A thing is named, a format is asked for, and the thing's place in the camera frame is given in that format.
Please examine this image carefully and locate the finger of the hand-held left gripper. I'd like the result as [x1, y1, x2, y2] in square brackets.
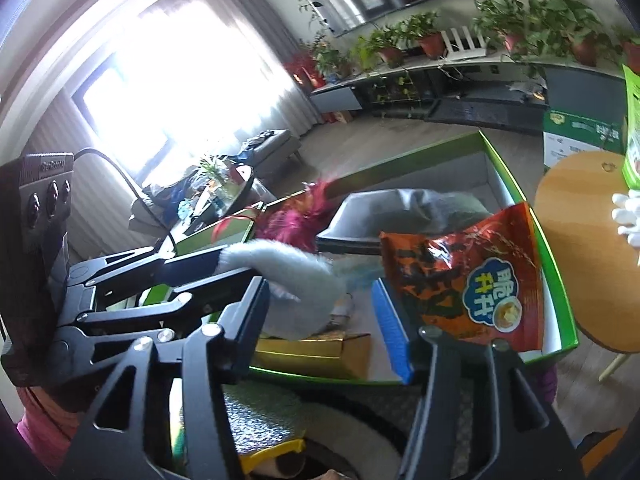
[67, 246, 226, 291]
[55, 267, 263, 356]

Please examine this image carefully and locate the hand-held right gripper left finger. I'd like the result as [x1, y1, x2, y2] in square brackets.
[60, 275, 271, 480]

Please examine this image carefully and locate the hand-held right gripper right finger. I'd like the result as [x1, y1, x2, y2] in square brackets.
[372, 280, 586, 480]

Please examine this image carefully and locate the pale blue fluffy cloth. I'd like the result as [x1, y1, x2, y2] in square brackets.
[220, 239, 347, 339]

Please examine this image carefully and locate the orange snack packet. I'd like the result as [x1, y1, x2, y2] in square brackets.
[379, 202, 545, 356]

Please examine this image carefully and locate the dark grey plastic packet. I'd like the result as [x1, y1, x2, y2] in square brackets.
[315, 187, 493, 256]

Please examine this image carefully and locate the green cardboard box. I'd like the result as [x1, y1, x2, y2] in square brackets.
[137, 130, 581, 391]

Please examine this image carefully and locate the gold box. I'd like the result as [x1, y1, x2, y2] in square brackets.
[252, 332, 372, 381]

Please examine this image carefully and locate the magenta feather toy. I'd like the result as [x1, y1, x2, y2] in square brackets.
[212, 177, 341, 261]

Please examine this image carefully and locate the silver metal scrubber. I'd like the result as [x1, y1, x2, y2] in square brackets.
[220, 385, 312, 456]

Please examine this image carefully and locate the round glass side table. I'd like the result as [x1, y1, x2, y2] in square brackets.
[192, 162, 257, 218]

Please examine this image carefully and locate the grey bench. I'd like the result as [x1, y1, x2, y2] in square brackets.
[239, 129, 302, 171]

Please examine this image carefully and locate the bright window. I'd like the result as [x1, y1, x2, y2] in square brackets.
[75, 10, 281, 181]

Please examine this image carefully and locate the round wooden table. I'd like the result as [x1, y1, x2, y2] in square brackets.
[534, 150, 640, 386]

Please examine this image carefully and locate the grey television stand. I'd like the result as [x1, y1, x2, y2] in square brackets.
[309, 57, 626, 136]

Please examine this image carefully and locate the white glove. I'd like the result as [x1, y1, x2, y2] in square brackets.
[612, 192, 640, 251]

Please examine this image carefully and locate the green white carton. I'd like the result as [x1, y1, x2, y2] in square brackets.
[542, 110, 626, 176]

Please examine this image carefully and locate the small white picket fence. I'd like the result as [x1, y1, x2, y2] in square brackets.
[442, 27, 488, 61]

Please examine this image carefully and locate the green standing pouch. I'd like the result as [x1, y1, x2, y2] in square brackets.
[620, 62, 640, 186]

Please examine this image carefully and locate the row of potted plants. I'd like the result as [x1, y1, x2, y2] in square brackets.
[285, 0, 640, 88]

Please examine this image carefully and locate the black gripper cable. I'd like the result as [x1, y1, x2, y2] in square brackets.
[74, 146, 177, 251]

